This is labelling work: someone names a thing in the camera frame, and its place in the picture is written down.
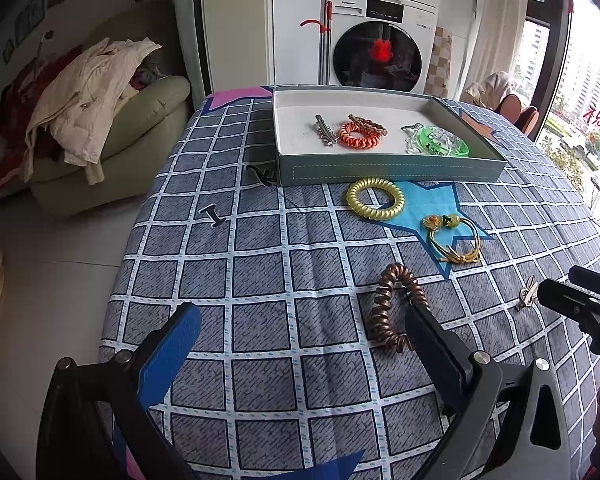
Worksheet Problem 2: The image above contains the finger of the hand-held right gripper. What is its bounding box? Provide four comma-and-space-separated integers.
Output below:
568, 265, 600, 303
537, 278, 600, 346

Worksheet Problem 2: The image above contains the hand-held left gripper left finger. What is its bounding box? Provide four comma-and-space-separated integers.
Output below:
35, 301, 202, 480

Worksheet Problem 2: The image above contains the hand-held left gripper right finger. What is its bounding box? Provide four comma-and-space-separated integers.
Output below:
405, 300, 578, 480

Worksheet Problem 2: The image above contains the brown spiral hair tie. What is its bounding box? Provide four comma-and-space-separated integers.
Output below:
367, 262, 426, 353

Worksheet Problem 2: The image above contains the green shallow tray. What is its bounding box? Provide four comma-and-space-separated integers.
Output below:
271, 85, 508, 187

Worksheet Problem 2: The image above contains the clear bead chain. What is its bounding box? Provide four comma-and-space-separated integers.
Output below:
401, 122, 461, 156

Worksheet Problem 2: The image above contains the green translucent bangle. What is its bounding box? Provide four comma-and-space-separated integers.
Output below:
414, 126, 470, 158

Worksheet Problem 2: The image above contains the brown braided bracelet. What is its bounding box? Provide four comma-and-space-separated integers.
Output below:
347, 114, 389, 137

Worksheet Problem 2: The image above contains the orange spiral hair tie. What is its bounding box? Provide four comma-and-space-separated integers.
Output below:
338, 121, 382, 150

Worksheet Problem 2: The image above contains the metal hair clip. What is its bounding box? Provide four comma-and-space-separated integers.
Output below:
314, 114, 340, 147

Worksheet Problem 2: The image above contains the grey checked star tablecloth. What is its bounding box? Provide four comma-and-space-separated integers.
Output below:
97, 85, 600, 480

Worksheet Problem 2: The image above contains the small black clip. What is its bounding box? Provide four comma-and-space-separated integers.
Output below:
200, 205, 230, 227
245, 162, 279, 188

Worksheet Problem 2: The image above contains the brown chair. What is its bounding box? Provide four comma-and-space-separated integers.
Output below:
517, 106, 540, 138
497, 95, 523, 121

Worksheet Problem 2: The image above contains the white cloth on chair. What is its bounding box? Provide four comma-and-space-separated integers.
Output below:
462, 72, 513, 108

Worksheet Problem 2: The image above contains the pale green sofa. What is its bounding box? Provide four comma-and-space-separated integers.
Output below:
27, 0, 193, 218

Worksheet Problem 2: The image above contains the beige jacket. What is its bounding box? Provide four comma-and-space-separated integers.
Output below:
20, 37, 163, 184

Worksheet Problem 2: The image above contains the dark red clothes pile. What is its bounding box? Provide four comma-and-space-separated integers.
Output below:
0, 47, 81, 206

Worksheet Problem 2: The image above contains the pole with red hook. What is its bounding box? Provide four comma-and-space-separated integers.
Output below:
300, 2, 333, 86

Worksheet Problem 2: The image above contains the white tall cabinet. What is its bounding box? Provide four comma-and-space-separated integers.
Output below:
200, 0, 331, 96

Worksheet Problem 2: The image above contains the white washing machine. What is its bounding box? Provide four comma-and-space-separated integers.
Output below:
325, 0, 441, 96

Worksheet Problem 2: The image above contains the yellow cord beaded bracelet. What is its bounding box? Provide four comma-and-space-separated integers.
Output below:
421, 213, 482, 265

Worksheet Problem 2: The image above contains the yellow spiral hair tie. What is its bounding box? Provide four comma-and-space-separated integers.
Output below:
345, 177, 405, 221

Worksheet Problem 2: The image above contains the black window frame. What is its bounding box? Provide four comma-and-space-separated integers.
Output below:
525, 0, 573, 141

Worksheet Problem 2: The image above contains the large picture frame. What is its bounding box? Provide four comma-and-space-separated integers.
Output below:
15, 0, 46, 33

